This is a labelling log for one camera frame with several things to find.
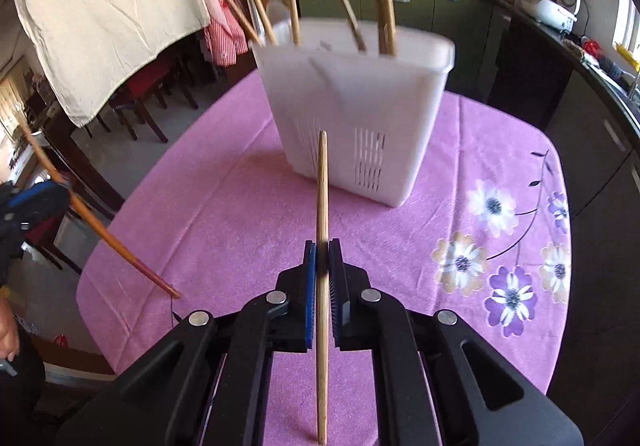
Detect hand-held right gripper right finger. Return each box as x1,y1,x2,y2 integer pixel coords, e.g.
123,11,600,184
327,238,586,446

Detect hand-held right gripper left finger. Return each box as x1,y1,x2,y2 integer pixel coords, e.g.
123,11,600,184
52,240,318,446

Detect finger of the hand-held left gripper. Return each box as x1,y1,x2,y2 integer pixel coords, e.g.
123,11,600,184
10,181,72,230

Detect white plastic utensil holder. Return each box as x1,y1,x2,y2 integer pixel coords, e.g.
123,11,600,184
251,17,456,208

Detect person's left hand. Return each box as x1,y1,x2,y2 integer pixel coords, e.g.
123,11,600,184
0,297,21,363

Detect pink floral tablecloth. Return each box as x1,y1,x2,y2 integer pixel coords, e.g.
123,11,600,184
76,71,572,446

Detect dark red chair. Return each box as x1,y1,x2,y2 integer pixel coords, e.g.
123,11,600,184
107,48,201,144

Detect white hanging cloth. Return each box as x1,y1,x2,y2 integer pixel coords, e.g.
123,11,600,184
11,0,211,128

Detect white rice cooker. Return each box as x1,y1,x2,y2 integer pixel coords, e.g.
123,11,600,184
520,0,583,32

